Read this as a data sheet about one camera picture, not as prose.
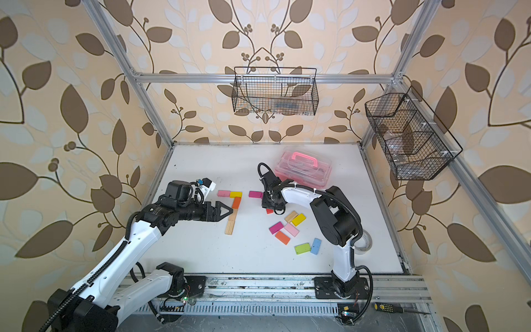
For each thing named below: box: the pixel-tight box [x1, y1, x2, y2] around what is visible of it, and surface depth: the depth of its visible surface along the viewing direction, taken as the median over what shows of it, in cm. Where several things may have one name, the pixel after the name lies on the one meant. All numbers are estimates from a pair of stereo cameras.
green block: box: [294, 242, 312, 255], surface depth 85 cm
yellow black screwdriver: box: [374, 302, 433, 315], surface depth 70 cm
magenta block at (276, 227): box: [268, 221, 284, 235], surface depth 91 cm
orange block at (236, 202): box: [232, 196, 242, 210], surface depth 100 cm
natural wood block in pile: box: [284, 210, 299, 224], surface depth 93 cm
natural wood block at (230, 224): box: [224, 214, 238, 236], surface depth 90 cm
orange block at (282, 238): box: [275, 231, 291, 246], surface depth 88 cm
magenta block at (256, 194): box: [248, 190, 264, 199], surface depth 101 cm
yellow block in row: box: [229, 191, 243, 199], surface depth 101 cm
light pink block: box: [283, 223, 300, 238], surface depth 91 cm
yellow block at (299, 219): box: [291, 213, 307, 227], surface depth 93 cm
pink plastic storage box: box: [273, 145, 332, 190], surface depth 98 cm
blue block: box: [310, 237, 323, 256], surface depth 85 cm
